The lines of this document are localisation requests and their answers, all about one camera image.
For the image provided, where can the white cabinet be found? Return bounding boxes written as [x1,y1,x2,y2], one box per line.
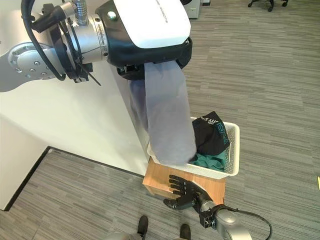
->
[184,0,202,19]

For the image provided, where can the robot left dark foot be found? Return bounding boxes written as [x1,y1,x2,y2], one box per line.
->
[137,215,149,238]

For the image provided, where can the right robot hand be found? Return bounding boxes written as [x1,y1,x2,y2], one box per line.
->
[163,174,208,210]

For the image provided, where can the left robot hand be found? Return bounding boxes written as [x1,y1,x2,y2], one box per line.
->
[94,0,194,81]

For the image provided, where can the white plastic laundry basket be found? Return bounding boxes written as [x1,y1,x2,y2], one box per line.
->
[146,116,241,180]

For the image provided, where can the teal green garment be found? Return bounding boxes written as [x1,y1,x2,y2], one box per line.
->
[189,149,227,173]

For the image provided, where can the black printed garment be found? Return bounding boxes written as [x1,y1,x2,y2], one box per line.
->
[191,111,231,156]

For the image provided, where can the robot dark foot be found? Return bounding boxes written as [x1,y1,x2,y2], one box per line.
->
[137,215,149,238]
[179,223,192,240]

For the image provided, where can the lavender grey cloth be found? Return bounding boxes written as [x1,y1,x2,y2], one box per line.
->
[128,60,197,166]

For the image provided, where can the wooden box stand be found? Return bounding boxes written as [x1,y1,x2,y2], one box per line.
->
[142,156,227,208]

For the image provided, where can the robot right dark foot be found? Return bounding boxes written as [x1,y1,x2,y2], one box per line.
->
[179,223,192,240]

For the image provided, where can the white bed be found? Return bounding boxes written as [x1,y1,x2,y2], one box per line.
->
[0,0,153,179]

